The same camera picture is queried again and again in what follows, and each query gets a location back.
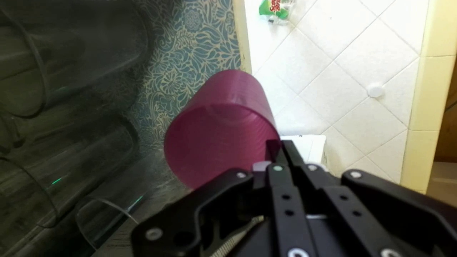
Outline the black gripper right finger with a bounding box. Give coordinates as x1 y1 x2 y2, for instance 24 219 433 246
282 141 457 257

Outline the green snack packet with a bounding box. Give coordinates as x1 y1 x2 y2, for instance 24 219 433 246
259 0 296 23

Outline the pink plastic cup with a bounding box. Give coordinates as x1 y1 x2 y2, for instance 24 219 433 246
165 71 281 189

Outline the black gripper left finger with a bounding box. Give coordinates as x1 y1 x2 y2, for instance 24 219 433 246
132 141 318 257

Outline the white bottle cap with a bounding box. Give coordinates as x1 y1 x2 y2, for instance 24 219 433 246
366 83 385 99

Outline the clear drinking glass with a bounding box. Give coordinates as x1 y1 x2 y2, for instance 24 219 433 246
0 0 148 118
0 118 138 252

